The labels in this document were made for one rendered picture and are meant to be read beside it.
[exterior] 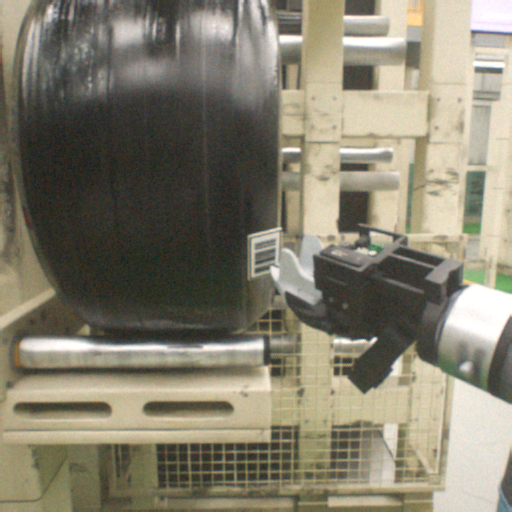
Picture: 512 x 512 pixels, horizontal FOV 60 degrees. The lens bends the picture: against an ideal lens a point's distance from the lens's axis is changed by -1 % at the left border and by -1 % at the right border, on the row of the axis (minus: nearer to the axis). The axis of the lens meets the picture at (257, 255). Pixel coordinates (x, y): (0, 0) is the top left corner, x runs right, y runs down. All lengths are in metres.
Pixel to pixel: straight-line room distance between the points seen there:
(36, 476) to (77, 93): 0.62
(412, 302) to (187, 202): 0.23
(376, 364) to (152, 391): 0.31
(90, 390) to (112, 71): 0.39
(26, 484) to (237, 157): 0.64
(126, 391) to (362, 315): 0.35
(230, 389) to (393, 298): 0.29
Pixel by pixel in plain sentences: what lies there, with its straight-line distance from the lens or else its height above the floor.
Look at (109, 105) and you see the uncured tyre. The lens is 0.48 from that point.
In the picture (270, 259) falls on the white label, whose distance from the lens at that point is 0.51.
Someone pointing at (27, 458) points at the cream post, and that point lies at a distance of 0.86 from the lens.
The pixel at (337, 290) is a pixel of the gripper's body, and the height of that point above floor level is 1.04.
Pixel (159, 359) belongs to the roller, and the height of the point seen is 0.90.
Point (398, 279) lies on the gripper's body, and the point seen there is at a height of 1.05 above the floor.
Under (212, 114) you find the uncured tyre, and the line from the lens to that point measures 0.46.
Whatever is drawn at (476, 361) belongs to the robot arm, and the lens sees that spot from 0.36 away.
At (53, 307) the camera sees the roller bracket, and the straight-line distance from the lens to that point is 0.80.
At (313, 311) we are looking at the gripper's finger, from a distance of 0.43.
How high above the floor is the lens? 1.14
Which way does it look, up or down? 10 degrees down
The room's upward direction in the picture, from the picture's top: straight up
